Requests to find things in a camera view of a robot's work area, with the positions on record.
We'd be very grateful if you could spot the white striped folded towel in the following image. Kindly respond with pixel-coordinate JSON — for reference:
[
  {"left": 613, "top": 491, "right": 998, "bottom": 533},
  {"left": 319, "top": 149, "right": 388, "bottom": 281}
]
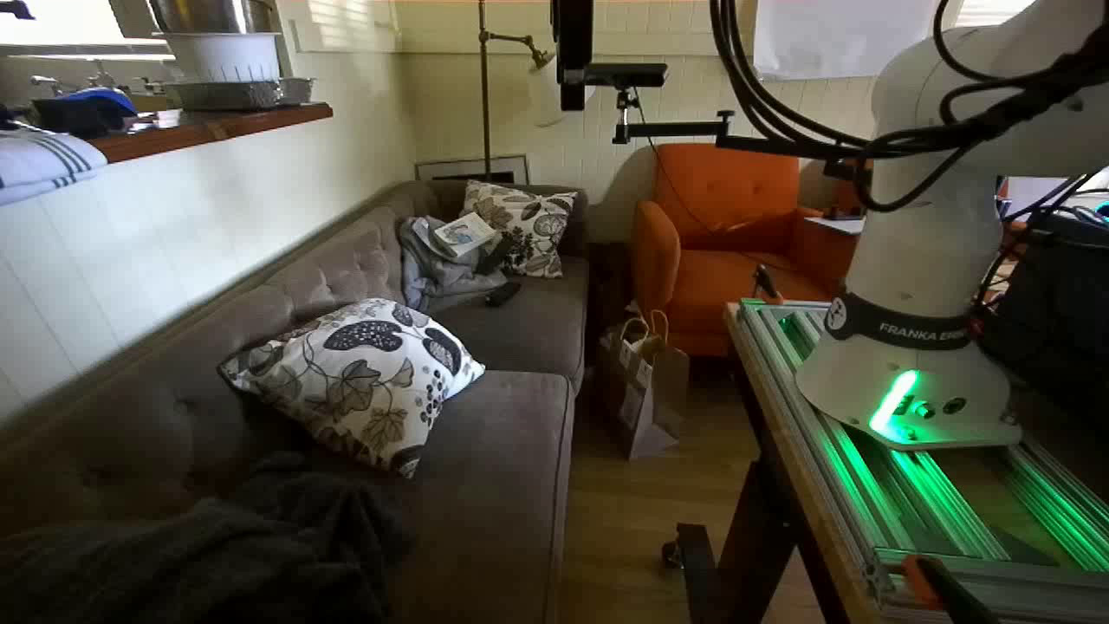
[{"left": 0, "top": 116, "right": 111, "bottom": 206}]

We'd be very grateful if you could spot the aluminium frame robot table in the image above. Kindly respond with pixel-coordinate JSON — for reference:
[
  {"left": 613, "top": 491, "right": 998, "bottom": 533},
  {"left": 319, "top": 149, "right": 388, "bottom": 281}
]
[{"left": 662, "top": 294, "right": 1109, "bottom": 624}]

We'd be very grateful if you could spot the blue cloth bundle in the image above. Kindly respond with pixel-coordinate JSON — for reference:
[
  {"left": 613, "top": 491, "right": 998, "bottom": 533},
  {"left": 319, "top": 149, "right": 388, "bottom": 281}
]
[{"left": 31, "top": 84, "right": 143, "bottom": 140}]

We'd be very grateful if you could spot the white window blind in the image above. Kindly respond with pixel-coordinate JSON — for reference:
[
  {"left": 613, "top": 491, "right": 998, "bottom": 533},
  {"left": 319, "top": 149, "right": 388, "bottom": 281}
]
[{"left": 748, "top": 0, "right": 947, "bottom": 84}]

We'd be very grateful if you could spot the floor lamp with white shade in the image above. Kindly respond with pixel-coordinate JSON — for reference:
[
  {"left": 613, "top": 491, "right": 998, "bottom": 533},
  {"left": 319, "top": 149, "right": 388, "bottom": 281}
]
[{"left": 475, "top": 0, "right": 571, "bottom": 184}]

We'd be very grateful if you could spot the black framed picture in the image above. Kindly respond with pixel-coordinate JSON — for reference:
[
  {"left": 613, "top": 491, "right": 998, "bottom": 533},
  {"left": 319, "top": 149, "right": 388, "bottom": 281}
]
[{"left": 411, "top": 152, "right": 532, "bottom": 191}]

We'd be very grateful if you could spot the black remote control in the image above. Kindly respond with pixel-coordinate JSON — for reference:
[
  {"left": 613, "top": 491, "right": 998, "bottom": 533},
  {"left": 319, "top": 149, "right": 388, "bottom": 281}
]
[{"left": 483, "top": 281, "right": 525, "bottom": 313}]

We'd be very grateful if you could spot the dark grey fuzzy towel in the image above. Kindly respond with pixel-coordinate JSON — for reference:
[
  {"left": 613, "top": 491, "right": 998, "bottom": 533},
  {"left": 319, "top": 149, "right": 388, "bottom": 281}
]
[{"left": 0, "top": 449, "right": 410, "bottom": 624}]

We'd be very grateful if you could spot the wooden counter ledge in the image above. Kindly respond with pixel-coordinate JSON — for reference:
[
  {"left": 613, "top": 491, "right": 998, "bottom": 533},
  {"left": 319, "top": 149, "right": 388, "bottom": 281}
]
[{"left": 90, "top": 101, "right": 335, "bottom": 165}]

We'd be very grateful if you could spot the white metal pot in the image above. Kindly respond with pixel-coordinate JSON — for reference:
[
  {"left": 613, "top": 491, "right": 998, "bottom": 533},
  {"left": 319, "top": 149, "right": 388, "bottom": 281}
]
[{"left": 145, "top": 0, "right": 286, "bottom": 86}]

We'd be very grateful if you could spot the black equipment case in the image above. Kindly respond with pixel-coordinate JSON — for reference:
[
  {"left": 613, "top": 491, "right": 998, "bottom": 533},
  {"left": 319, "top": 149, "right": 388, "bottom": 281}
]
[{"left": 975, "top": 203, "right": 1109, "bottom": 422}]

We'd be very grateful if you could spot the black camera on post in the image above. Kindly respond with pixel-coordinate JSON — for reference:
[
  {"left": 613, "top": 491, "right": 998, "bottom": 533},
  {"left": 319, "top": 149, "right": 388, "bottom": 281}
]
[{"left": 549, "top": 0, "right": 672, "bottom": 114}]

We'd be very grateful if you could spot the grey metal bowl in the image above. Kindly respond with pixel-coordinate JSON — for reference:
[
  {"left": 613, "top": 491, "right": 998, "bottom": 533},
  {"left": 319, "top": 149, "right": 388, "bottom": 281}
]
[{"left": 169, "top": 75, "right": 314, "bottom": 114}]

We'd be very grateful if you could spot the grey tufted sofa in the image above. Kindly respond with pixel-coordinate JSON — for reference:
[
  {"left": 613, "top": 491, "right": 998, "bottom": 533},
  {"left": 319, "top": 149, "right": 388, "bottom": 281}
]
[{"left": 0, "top": 176, "right": 594, "bottom": 624}]

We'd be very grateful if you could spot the brown paper shopping bag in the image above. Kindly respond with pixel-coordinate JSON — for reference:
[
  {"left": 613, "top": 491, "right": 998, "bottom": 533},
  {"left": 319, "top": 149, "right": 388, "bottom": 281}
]
[{"left": 596, "top": 305, "right": 692, "bottom": 462}]

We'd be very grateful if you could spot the orange armchair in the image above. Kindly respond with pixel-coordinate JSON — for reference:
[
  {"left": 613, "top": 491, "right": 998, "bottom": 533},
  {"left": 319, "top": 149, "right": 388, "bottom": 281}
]
[{"left": 631, "top": 140, "right": 864, "bottom": 361}]

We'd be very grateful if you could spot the large floral throw pillow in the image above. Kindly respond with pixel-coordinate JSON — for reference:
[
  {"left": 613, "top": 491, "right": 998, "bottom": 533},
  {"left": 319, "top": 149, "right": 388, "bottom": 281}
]
[{"left": 217, "top": 294, "right": 489, "bottom": 477}]

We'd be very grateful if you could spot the white paper booklet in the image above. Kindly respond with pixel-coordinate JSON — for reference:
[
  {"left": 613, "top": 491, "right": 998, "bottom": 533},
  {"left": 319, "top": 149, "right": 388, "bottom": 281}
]
[{"left": 431, "top": 206, "right": 502, "bottom": 264}]

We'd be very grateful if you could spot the black cable bundle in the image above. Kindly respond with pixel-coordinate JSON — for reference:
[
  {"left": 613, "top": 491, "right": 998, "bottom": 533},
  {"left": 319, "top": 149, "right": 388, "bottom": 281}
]
[{"left": 706, "top": 0, "right": 1109, "bottom": 218}]

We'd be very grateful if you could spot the small floral throw pillow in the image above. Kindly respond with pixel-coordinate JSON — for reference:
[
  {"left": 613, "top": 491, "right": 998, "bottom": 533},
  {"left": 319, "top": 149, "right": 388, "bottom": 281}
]
[{"left": 461, "top": 181, "right": 577, "bottom": 281}]

